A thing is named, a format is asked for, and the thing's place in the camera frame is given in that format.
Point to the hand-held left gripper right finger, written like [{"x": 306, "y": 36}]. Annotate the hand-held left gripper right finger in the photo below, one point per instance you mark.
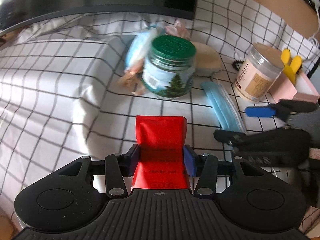
[{"x": 188, "y": 160}]

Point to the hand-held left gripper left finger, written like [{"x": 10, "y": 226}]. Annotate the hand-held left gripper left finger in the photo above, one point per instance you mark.
[{"x": 133, "y": 157}]

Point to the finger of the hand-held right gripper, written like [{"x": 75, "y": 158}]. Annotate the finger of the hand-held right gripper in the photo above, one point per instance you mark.
[
  {"x": 225, "y": 135},
  {"x": 260, "y": 111}
]

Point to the blue face mask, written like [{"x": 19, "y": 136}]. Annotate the blue face mask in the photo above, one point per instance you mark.
[{"x": 222, "y": 105}]

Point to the red foil packet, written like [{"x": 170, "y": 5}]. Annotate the red foil packet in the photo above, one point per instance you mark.
[{"x": 160, "y": 142}]

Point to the pink cardboard box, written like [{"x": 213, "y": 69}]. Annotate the pink cardboard box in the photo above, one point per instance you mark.
[{"x": 285, "y": 87}]

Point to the yellow clip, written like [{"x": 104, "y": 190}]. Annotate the yellow clip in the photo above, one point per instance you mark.
[{"x": 291, "y": 70}]

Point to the clear plastic jar tan label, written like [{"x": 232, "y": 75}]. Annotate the clear plastic jar tan label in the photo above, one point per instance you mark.
[{"x": 255, "y": 77}]

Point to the round wooden lid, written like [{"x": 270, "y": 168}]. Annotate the round wooden lid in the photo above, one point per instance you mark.
[{"x": 207, "y": 57}]

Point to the green lid glass jar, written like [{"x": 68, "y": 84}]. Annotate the green lid glass jar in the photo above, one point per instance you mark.
[{"x": 170, "y": 80}]

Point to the small plastic wrapped packet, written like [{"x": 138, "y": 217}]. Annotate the small plastic wrapped packet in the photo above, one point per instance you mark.
[{"x": 130, "y": 78}]

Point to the white black checkered tablecloth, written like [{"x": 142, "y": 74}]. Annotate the white black checkered tablecloth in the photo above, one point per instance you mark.
[{"x": 62, "y": 92}]

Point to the light blue packet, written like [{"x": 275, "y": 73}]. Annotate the light blue packet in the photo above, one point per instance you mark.
[{"x": 136, "y": 47}]

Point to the crumpled pink plastic wrapper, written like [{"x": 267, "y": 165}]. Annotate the crumpled pink plastic wrapper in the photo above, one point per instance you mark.
[{"x": 178, "y": 30}]

